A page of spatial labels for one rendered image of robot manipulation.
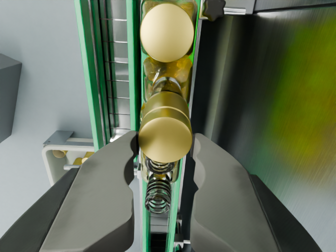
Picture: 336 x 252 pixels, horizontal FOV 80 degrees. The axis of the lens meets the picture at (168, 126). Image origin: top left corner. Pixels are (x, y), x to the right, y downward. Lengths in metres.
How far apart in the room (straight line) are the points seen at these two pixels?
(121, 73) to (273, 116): 0.30
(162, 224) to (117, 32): 0.56
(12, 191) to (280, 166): 0.91
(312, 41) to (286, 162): 0.11
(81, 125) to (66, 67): 0.18
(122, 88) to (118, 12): 0.14
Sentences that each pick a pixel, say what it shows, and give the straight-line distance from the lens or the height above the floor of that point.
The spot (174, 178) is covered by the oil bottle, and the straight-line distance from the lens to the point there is 0.28.
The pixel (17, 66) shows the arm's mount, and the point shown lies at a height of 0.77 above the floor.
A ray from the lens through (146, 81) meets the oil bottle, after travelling 0.22.
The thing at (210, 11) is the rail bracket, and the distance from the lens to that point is 0.29.
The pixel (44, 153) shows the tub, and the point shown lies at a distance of 0.66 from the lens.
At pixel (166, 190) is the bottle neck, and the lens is 0.24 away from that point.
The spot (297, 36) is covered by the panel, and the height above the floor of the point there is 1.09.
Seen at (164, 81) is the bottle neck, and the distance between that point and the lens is 0.20.
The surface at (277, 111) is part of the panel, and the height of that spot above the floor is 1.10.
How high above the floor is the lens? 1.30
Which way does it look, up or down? 62 degrees down
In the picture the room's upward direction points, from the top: 179 degrees counter-clockwise
